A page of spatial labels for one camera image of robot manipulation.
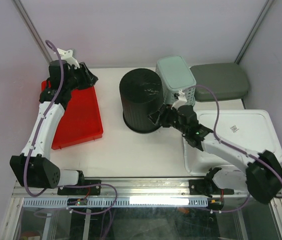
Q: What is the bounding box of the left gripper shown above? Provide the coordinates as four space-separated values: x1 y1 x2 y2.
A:
65 62 99 92

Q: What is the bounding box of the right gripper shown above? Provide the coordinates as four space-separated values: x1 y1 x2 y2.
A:
147 103 188 135

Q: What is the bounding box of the black plastic bucket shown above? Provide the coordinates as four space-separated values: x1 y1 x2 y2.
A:
119 68 164 134

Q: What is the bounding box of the red plastic tray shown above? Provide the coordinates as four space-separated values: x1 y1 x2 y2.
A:
35 87 103 152

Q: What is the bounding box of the light blue perforated basket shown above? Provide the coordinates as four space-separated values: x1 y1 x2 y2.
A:
155 55 197 106

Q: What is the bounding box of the grey-green plastic tray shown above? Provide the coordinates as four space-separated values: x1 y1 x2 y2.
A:
190 62 250 101

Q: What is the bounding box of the white plastic tub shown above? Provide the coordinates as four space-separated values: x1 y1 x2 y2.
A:
182 108 282 176

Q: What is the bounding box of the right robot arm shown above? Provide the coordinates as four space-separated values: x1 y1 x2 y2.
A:
148 105 282 204

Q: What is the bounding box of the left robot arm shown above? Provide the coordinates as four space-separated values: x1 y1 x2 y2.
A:
9 60 98 195

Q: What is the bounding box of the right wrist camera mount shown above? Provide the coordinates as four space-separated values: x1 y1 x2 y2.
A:
172 90 188 110

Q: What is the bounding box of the aluminium mounting rail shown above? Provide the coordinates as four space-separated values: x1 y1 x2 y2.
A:
12 176 281 199

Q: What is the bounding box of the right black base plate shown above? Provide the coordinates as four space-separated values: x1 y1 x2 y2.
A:
188 178 235 198

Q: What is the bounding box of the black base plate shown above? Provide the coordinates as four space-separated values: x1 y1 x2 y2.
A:
57 179 101 197
188 178 235 198

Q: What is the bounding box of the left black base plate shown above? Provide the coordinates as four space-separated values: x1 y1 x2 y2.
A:
57 179 101 197

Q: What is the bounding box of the left aluminium frame post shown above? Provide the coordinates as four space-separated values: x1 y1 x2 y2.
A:
11 0 53 64

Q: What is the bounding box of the aluminium frame post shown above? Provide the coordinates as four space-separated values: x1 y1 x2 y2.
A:
234 0 276 65
11 0 53 64

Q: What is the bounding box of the white slotted cable duct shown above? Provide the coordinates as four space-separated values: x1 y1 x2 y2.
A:
23 196 208 208

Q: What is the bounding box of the right aluminium frame post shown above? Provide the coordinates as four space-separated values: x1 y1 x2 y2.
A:
234 0 276 65

